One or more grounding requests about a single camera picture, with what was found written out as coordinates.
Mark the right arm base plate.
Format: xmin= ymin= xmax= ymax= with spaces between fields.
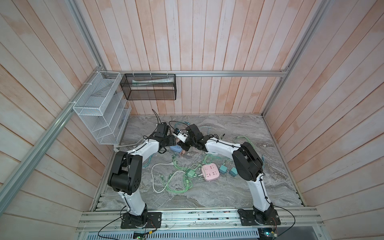
xmin=238 ymin=209 xmax=281 ymax=226

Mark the light green cable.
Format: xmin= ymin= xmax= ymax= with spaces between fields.
xmin=160 ymin=152 xmax=205 ymax=194

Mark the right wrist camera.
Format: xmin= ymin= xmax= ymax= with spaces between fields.
xmin=173 ymin=128 xmax=191 ymax=143

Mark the white wire mesh shelf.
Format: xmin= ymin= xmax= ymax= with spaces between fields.
xmin=74 ymin=71 xmax=132 ymax=145

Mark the white power cord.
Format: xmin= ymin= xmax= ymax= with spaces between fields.
xmin=113 ymin=140 xmax=181 ymax=194

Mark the blue power strip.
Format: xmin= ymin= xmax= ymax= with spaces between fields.
xmin=170 ymin=145 xmax=183 ymax=153

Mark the light green charger plug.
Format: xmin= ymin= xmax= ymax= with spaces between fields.
xmin=186 ymin=170 xmax=198 ymax=179

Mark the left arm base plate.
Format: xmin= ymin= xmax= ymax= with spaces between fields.
xmin=121 ymin=212 xmax=162 ymax=229

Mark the teal charger plug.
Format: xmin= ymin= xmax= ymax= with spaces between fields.
xmin=229 ymin=167 xmax=238 ymax=177
xmin=219 ymin=165 xmax=228 ymax=175

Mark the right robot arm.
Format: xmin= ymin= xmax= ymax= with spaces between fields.
xmin=173 ymin=125 xmax=275 ymax=225

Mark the green cable bundle right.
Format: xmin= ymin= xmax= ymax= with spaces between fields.
xmin=233 ymin=135 xmax=256 ymax=149

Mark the aluminium frame rail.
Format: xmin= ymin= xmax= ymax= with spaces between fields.
xmin=118 ymin=70 xmax=288 ymax=77

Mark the pink power strip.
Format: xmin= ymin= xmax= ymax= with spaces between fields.
xmin=202 ymin=163 xmax=220 ymax=182

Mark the black mesh basket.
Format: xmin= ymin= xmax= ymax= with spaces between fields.
xmin=120 ymin=73 xmax=177 ymax=101

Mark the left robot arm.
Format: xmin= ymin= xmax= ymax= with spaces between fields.
xmin=108 ymin=122 xmax=175 ymax=227

